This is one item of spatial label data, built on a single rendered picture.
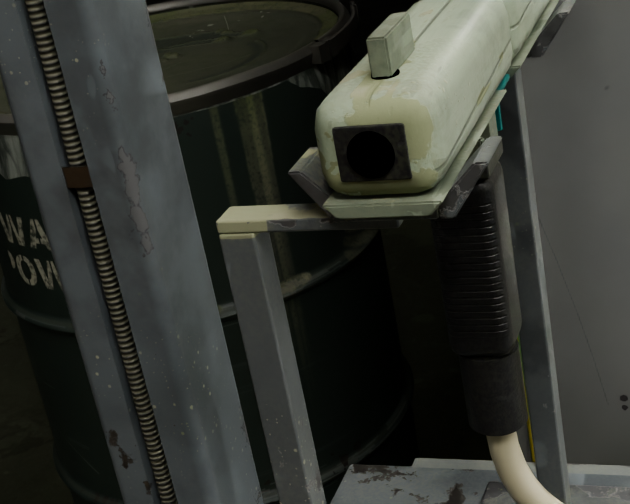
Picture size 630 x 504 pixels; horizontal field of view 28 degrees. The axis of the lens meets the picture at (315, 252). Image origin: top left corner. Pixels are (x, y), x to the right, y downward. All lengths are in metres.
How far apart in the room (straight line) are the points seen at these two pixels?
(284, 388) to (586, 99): 0.58
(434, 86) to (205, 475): 0.30
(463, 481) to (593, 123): 0.36
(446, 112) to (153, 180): 0.21
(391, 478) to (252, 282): 0.37
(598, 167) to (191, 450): 0.52
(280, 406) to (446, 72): 0.16
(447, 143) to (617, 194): 0.63
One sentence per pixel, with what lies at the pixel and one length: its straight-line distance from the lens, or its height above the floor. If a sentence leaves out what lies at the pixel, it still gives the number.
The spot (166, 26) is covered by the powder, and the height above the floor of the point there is 0.86.
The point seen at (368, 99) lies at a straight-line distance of 0.46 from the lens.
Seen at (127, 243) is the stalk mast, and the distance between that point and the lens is 0.63.
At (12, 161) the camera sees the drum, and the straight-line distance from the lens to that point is 1.62.
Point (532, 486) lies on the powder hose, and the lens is 0.66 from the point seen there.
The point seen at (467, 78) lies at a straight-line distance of 0.50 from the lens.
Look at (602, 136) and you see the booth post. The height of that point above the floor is 0.91.
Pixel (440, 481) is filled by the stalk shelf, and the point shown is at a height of 0.79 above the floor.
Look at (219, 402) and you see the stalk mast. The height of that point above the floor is 0.94.
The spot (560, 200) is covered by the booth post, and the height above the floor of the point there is 0.85.
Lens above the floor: 1.28
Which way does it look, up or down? 23 degrees down
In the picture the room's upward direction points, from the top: 11 degrees counter-clockwise
